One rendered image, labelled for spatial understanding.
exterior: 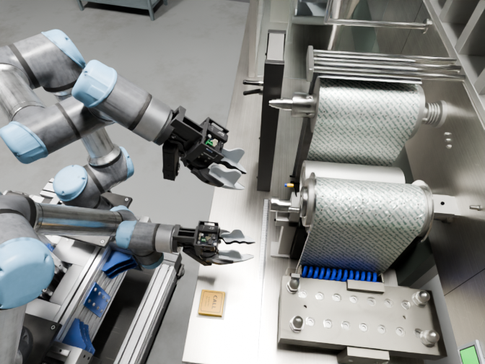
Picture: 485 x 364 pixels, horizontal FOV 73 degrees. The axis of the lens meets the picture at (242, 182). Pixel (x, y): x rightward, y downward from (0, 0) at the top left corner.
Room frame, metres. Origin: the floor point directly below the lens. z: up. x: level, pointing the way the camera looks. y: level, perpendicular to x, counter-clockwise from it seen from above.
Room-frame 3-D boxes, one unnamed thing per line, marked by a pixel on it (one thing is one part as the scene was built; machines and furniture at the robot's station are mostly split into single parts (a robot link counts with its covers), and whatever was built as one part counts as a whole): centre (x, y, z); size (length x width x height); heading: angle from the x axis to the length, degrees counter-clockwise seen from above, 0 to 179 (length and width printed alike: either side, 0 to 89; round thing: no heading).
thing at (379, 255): (0.36, -0.28, 1.11); 0.23 x 0.01 x 0.18; 84
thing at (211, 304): (0.30, 0.09, 0.91); 0.07 x 0.07 x 0.02; 84
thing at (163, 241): (0.41, 0.20, 1.11); 0.08 x 0.05 x 0.08; 174
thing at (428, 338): (0.18, -0.45, 1.05); 0.04 x 0.04 x 0.04
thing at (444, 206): (0.41, -0.45, 1.28); 0.06 x 0.05 x 0.02; 84
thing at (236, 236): (0.42, 0.01, 1.12); 0.09 x 0.03 x 0.06; 93
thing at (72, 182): (0.67, 0.57, 0.98); 0.13 x 0.12 x 0.14; 131
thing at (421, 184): (0.41, -0.41, 1.25); 0.15 x 0.01 x 0.15; 174
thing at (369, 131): (0.55, -0.30, 1.16); 0.39 x 0.23 x 0.51; 174
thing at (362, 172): (0.54, -0.29, 1.17); 0.26 x 0.12 x 0.12; 84
